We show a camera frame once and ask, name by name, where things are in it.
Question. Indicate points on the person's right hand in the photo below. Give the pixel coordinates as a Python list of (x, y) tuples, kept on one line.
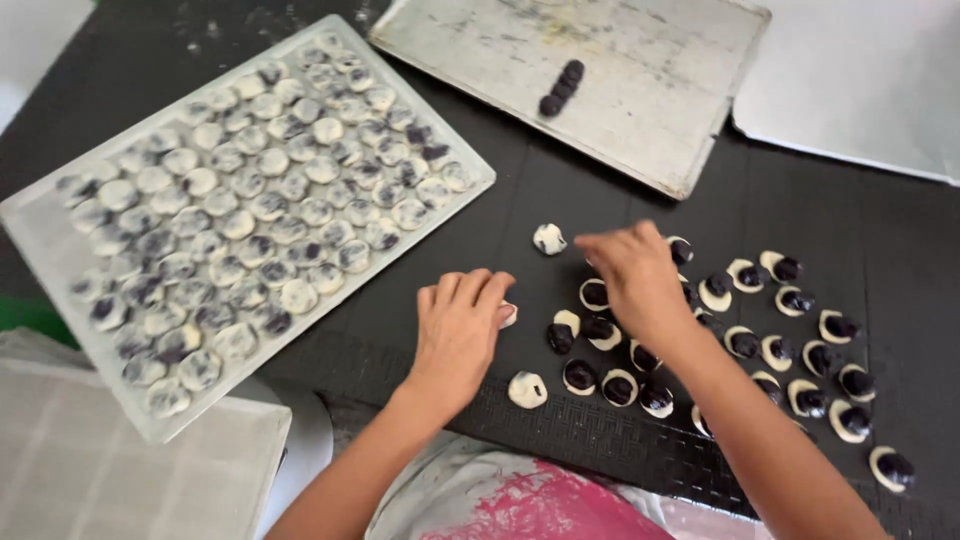
[(645, 289)]

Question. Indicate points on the person's left hand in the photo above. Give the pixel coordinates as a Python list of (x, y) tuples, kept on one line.
[(454, 341)]

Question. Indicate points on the person's right fingers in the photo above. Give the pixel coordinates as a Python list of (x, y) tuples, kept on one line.
[(611, 240)]

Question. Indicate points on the small dough ball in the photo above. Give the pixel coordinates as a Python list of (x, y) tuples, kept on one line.
[(510, 315)]

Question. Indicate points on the marbled wrapped dough ball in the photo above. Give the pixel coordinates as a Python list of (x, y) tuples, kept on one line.
[(527, 390), (550, 238)]

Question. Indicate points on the worn metal baking tray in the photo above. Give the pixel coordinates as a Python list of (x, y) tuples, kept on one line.
[(660, 97)]

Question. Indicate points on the row of dark filling balls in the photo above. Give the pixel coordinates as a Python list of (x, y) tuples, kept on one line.
[(561, 88)]

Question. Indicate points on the black ribbed table mat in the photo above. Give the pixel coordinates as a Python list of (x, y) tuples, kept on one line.
[(825, 214)]

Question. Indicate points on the person's pink stained apron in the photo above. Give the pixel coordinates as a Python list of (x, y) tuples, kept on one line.
[(525, 502)]

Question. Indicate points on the white flat board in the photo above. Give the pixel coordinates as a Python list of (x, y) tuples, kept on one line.
[(862, 75)]

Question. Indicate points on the group of filling-topped dough pieces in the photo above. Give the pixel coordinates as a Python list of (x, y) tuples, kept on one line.
[(855, 421)]

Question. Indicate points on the white round bucket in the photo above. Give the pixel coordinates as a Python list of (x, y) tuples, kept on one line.
[(309, 442)]

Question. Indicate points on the batch of flattened marbled discs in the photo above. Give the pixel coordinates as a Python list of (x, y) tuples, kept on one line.
[(225, 223)]

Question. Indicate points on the white plastic tray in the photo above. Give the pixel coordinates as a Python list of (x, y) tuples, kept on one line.
[(34, 232)]

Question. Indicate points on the green object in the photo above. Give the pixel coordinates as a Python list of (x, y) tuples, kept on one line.
[(30, 315)]

